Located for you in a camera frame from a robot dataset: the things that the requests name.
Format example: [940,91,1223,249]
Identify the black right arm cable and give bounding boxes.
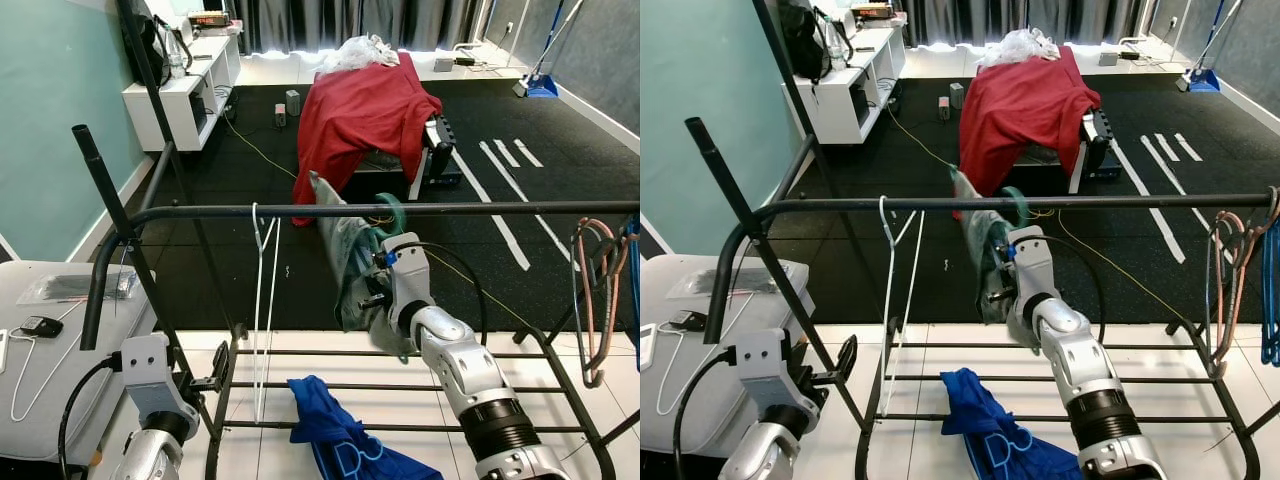
[395,240,489,349]
[1040,232,1106,343]

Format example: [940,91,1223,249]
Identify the black backpack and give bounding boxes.
[140,15,193,89]
[778,0,853,83]

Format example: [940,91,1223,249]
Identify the red cloth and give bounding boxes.
[953,45,1103,219]
[292,50,444,227]

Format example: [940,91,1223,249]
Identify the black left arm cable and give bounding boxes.
[58,358,123,480]
[672,350,739,480]

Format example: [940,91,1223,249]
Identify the white plastic bag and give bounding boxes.
[978,28,1061,69]
[318,35,403,75]

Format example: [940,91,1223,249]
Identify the royal blue garment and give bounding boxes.
[940,367,1083,480]
[288,375,443,480]

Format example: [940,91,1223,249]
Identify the blue broom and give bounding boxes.
[1177,0,1246,94]
[513,0,587,99]

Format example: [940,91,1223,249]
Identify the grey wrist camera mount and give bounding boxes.
[1005,227,1059,303]
[120,333,201,429]
[385,233,433,313]
[735,328,821,421]

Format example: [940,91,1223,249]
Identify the copper coloured hanger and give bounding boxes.
[572,218,633,388]
[1205,210,1263,379]

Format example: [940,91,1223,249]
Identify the grey-green garment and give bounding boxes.
[308,172,401,356]
[950,168,1021,326]

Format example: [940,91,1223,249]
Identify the dark curtains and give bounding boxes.
[900,0,1151,49]
[232,0,483,56]

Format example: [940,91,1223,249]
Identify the grey storage box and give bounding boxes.
[640,255,813,459]
[0,260,159,466]

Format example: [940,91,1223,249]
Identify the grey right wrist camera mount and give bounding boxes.
[385,233,433,313]
[1005,227,1059,303]

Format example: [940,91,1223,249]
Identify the black metal clothes rack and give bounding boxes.
[685,0,1280,480]
[72,0,641,480]

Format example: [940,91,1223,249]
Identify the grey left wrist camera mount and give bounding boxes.
[735,328,821,421]
[120,333,201,429]

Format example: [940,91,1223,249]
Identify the black exercise machine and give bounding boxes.
[345,112,463,198]
[1010,108,1121,196]

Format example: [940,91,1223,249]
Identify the teal plastic hanger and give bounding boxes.
[365,193,408,263]
[998,186,1032,249]

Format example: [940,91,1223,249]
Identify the white wire hanger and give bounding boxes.
[250,203,283,426]
[878,196,926,421]

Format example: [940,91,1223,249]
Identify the clear plastic package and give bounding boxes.
[665,265,791,301]
[18,268,139,304]

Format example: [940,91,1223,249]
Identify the blue plastic hanger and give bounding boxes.
[1258,215,1280,367]
[625,215,641,341]

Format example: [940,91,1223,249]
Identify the white shelf unit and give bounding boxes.
[783,22,906,146]
[122,25,243,153]

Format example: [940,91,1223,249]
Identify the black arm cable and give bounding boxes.
[395,240,489,349]
[1040,232,1106,343]
[58,358,123,480]
[672,350,739,480]

